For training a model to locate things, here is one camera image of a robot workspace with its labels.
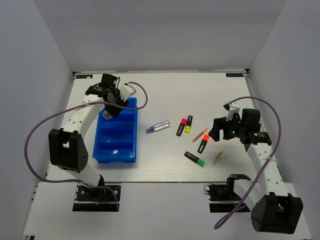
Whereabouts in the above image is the orange cap black highlighter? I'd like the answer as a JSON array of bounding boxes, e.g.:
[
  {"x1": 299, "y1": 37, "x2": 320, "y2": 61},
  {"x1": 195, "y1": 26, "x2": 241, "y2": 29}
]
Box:
[{"x1": 197, "y1": 134, "x2": 210, "y2": 154}]

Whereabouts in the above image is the right table corner label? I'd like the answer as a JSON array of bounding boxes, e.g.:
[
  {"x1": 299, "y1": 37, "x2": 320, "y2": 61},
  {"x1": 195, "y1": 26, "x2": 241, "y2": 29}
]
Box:
[{"x1": 225, "y1": 72, "x2": 244, "y2": 78}]

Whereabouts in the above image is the table corner label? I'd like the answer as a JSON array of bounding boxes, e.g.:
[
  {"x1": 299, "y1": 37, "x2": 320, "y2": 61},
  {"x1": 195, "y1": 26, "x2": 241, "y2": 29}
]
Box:
[
  {"x1": 225, "y1": 72, "x2": 244, "y2": 78},
  {"x1": 75, "y1": 74, "x2": 93, "y2": 79}
]

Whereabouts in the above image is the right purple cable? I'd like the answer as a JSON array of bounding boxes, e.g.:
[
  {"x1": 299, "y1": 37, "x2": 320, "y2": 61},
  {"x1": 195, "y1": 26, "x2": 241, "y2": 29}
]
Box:
[{"x1": 213, "y1": 96, "x2": 282, "y2": 231}]

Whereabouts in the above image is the blue compartment tray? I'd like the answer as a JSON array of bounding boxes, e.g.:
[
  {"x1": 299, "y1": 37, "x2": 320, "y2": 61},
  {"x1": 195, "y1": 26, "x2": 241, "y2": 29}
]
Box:
[{"x1": 92, "y1": 109, "x2": 138, "y2": 164}]

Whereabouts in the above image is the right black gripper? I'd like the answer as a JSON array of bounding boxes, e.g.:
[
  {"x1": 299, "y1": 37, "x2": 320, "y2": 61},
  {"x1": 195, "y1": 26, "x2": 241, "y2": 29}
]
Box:
[{"x1": 208, "y1": 112, "x2": 246, "y2": 142}]

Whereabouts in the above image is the pink cap crayon tube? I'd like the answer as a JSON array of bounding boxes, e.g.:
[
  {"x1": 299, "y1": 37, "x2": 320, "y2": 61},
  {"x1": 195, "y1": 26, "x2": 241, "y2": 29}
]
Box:
[{"x1": 102, "y1": 111, "x2": 113, "y2": 121}]

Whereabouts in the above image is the clear spray bottle blue cap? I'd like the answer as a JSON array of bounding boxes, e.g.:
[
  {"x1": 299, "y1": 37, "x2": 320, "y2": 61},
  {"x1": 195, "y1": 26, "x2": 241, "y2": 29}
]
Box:
[{"x1": 145, "y1": 120, "x2": 170, "y2": 134}]

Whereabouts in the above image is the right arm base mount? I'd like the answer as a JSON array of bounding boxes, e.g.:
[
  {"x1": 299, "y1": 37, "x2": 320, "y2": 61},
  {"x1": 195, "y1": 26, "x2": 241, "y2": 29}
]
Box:
[{"x1": 203, "y1": 183, "x2": 241, "y2": 214}]

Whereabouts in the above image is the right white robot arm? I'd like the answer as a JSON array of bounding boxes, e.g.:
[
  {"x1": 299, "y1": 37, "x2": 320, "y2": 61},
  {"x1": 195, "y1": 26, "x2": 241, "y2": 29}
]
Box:
[{"x1": 203, "y1": 108, "x2": 303, "y2": 235}]

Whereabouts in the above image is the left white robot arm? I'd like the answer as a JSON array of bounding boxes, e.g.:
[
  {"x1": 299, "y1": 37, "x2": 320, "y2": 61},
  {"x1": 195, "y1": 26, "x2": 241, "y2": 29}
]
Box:
[{"x1": 48, "y1": 73, "x2": 136, "y2": 200}]

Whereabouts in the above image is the pink cap black highlighter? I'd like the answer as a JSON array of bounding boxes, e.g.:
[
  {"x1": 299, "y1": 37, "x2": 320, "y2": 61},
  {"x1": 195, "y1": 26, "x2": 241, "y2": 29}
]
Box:
[{"x1": 176, "y1": 118, "x2": 187, "y2": 137}]

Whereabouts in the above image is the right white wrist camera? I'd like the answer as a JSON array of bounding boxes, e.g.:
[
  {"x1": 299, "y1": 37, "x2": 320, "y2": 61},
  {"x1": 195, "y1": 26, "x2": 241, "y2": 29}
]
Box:
[{"x1": 223, "y1": 101, "x2": 240, "y2": 122}]

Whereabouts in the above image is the left table corner label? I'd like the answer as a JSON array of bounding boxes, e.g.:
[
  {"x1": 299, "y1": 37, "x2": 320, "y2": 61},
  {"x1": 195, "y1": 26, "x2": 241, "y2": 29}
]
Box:
[{"x1": 75, "y1": 74, "x2": 93, "y2": 79}]

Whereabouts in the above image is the green cap black highlighter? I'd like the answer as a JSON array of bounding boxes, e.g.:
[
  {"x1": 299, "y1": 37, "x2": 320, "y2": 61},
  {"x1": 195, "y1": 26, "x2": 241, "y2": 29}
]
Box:
[{"x1": 184, "y1": 151, "x2": 205, "y2": 167}]

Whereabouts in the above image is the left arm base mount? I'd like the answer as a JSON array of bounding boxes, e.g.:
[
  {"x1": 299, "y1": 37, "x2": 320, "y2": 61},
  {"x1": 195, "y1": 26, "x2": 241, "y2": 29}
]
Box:
[{"x1": 72, "y1": 185, "x2": 117, "y2": 212}]

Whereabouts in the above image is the slim pink highlighter pen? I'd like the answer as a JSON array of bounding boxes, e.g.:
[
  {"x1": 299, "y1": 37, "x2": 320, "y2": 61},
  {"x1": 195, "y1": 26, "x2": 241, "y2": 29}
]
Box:
[{"x1": 192, "y1": 127, "x2": 208, "y2": 143}]

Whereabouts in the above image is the yellow cap black highlighter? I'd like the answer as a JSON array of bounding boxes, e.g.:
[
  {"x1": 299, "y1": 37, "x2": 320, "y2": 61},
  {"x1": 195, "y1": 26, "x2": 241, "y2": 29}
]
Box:
[{"x1": 184, "y1": 115, "x2": 193, "y2": 134}]

